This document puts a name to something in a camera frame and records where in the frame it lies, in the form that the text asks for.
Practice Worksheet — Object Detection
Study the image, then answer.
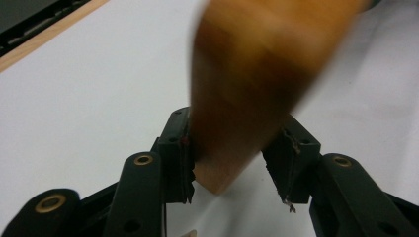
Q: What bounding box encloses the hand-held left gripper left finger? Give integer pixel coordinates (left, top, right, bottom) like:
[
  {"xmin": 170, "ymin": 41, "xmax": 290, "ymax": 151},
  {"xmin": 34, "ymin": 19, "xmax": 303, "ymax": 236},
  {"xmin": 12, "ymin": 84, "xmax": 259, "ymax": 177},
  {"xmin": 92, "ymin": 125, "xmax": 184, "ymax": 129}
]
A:
[{"xmin": 104, "ymin": 106, "xmax": 196, "ymax": 237}]

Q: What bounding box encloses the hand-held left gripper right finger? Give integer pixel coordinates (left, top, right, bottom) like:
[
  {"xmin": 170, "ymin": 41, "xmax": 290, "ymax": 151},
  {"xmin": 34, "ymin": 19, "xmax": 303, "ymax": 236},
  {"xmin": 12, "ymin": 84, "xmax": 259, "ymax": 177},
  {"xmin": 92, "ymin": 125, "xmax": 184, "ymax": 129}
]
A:
[{"xmin": 261, "ymin": 114, "xmax": 419, "ymax": 237}]

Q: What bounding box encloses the wooden board with slots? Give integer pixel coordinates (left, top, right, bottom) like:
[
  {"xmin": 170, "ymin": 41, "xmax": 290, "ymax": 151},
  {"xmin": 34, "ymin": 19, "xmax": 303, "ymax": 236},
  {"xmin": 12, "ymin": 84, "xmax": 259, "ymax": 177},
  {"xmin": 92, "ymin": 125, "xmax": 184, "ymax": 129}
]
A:
[{"xmin": 189, "ymin": 0, "xmax": 374, "ymax": 196}]

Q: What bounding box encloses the white table sheet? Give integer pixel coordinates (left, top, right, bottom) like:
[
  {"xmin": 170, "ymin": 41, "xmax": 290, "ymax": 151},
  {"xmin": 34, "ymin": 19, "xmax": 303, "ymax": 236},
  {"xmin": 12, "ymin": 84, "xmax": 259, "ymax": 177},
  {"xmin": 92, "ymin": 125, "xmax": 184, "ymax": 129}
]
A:
[{"xmin": 0, "ymin": 0, "xmax": 419, "ymax": 237}]

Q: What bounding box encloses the metal floor rail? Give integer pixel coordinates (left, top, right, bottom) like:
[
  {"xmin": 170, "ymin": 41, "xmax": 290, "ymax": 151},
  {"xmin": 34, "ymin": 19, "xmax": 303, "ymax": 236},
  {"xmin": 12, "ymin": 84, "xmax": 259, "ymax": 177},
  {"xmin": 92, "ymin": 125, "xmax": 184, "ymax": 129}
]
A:
[{"xmin": 0, "ymin": 0, "xmax": 92, "ymax": 57}]

